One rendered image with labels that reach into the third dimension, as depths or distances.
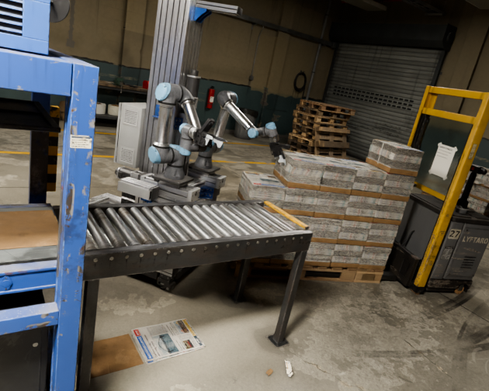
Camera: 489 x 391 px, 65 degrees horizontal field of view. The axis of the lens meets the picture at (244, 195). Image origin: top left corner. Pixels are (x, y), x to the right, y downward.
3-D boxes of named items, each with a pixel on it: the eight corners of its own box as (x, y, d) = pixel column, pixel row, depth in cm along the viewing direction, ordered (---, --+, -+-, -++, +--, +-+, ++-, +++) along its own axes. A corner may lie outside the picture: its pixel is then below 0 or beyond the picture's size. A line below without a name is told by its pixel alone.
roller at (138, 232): (125, 214, 214) (126, 205, 213) (156, 254, 179) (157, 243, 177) (116, 214, 212) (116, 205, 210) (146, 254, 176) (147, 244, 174)
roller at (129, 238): (113, 214, 211) (114, 206, 209) (143, 254, 175) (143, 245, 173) (104, 215, 208) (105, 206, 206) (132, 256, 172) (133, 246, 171)
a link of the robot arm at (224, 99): (217, 86, 297) (259, 131, 291) (224, 87, 307) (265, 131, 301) (209, 98, 302) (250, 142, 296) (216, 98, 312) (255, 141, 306)
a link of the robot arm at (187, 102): (184, 92, 269) (205, 155, 258) (171, 91, 261) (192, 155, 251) (193, 83, 261) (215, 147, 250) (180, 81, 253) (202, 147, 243)
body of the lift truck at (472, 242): (382, 257, 424) (405, 190, 400) (422, 261, 440) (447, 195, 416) (424, 294, 361) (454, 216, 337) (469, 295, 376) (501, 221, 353)
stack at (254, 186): (224, 254, 357) (241, 169, 332) (334, 261, 390) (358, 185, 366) (233, 277, 321) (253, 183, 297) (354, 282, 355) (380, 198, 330)
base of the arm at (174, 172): (158, 175, 273) (161, 162, 270) (169, 171, 287) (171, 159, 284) (177, 181, 269) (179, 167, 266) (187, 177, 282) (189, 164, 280)
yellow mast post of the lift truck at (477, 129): (410, 281, 359) (481, 91, 307) (418, 282, 362) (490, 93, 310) (417, 286, 351) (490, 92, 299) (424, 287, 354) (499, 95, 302)
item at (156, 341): (185, 318, 256) (185, 317, 256) (205, 346, 235) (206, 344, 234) (130, 330, 235) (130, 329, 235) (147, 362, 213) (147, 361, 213)
